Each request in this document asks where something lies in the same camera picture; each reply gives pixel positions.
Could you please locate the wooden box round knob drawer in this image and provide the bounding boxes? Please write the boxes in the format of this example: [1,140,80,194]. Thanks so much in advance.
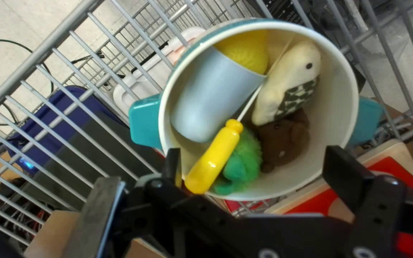
[222,138,413,258]

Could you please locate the brown plush toy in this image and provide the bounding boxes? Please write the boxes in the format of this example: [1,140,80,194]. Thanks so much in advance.
[254,110,311,173]

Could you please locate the yellow ball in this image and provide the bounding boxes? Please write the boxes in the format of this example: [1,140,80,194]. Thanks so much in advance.
[214,33,271,76]

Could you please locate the white plush bird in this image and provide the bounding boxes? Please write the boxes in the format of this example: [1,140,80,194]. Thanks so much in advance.
[251,40,322,128]

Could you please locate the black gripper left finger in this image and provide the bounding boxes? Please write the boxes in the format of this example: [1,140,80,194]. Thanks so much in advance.
[143,146,218,231]

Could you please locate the dark blue bin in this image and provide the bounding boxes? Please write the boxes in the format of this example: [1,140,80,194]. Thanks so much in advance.
[4,85,166,194]

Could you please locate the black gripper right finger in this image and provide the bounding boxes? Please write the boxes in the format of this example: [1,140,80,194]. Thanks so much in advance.
[321,143,406,241]

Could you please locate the white bowl teal handles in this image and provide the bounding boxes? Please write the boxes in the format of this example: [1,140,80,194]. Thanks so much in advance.
[127,17,386,202]

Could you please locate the green plush toy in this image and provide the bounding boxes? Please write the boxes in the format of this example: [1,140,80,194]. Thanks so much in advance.
[211,128,264,195]

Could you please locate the metal wire shelf rack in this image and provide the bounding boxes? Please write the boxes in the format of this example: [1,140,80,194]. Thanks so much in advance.
[0,0,413,249]

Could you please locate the light blue cup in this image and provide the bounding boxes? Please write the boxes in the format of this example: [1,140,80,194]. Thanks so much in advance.
[169,46,268,145]

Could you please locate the grey floor cable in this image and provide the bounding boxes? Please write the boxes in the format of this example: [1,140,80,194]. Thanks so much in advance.
[0,37,56,126]

